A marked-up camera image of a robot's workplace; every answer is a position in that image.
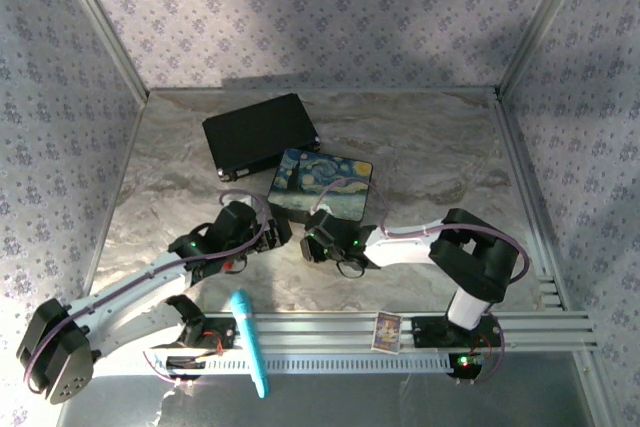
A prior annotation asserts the starry night painted box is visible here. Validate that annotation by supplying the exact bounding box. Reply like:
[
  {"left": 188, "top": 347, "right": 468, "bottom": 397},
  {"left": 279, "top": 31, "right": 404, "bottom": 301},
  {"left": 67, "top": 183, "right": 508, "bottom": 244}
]
[{"left": 267, "top": 148, "right": 375, "bottom": 224}]

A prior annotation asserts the black ribbed hard case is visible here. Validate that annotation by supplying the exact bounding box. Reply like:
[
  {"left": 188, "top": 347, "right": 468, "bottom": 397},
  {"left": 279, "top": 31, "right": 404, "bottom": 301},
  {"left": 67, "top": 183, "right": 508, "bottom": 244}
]
[{"left": 201, "top": 92, "right": 321, "bottom": 183}]

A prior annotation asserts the small picture card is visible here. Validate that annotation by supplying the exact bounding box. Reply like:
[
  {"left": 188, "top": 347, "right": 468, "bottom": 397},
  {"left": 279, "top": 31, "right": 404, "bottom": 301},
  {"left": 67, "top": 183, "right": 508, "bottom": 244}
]
[{"left": 370, "top": 310, "right": 404, "bottom": 356}]

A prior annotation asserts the light blue marker pen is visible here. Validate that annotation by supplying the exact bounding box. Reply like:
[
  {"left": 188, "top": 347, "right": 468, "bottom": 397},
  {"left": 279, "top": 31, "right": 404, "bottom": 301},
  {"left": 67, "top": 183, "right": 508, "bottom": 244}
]
[{"left": 228, "top": 289, "right": 271, "bottom": 400}]

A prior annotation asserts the circuit board with green light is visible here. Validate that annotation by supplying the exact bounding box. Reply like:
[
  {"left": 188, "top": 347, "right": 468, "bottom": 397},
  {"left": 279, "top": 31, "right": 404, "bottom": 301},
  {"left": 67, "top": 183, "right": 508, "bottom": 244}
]
[{"left": 448, "top": 351, "right": 485, "bottom": 379}]

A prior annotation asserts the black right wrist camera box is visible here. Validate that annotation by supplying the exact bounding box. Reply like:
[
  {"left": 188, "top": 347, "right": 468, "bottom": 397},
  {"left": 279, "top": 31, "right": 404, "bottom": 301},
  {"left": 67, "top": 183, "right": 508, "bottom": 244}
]
[{"left": 299, "top": 232, "right": 329, "bottom": 265}]

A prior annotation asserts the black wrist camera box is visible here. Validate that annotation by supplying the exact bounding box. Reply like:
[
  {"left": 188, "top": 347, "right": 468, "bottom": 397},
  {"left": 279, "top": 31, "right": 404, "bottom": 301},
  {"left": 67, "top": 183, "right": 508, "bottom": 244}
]
[
  {"left": 299, "top": 232, "right": 329, "bottom": 265},
  {"left": 255, "top": 219, "right": 294, "bottom": 251}
]

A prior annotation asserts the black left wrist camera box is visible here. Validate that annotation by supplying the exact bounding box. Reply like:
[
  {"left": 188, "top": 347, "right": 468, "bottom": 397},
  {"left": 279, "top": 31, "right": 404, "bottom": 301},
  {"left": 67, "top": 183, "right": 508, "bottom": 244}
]
[{"left": 255, "top": 219, "right": 294, "bottom": 251}]

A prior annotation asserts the aluminium slotted base rail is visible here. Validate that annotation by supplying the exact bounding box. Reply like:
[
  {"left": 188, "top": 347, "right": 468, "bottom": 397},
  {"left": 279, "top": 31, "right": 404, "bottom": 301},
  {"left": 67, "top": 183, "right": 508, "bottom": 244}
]
[{"left": 199, "top": 310, "right": 599, "bottom": 354}]

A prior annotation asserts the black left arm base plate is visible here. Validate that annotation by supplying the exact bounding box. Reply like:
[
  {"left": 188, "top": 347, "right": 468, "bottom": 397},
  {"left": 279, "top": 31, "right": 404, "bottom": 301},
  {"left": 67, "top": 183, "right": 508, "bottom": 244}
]
[{"left": 164, "top": 317, "right": 237, "bottom": 353}]

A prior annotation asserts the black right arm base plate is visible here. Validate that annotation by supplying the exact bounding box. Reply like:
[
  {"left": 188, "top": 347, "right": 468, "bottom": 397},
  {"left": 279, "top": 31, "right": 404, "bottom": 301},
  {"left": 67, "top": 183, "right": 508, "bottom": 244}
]
[{"left": 410, "top": 314, "right": 502, "bottom": 349}]

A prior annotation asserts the white slotted cable duct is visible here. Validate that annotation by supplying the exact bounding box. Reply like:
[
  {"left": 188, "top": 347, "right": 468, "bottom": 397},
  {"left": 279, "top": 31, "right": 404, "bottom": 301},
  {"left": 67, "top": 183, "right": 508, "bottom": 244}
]
[{"left": 143, "top": 348, "right": 466, "bottom": 379}]

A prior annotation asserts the aluminium side frame rail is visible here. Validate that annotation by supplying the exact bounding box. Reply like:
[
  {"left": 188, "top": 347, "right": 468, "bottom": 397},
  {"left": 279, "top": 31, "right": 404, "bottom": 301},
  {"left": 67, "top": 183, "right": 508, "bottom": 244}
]
[{"left": 492, "top": 89, "right": 601, "bottom": 348}]

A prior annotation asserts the aluminium corner frame post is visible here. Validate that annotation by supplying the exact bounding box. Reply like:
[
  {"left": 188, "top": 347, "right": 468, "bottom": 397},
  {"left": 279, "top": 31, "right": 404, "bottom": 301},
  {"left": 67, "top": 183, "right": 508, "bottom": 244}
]
[
  {"left": 495, "top": 0, "right": 592, "bottom": 98},
  {"left": 48, "top": 0, "right": 151, "bottom": 100}
]

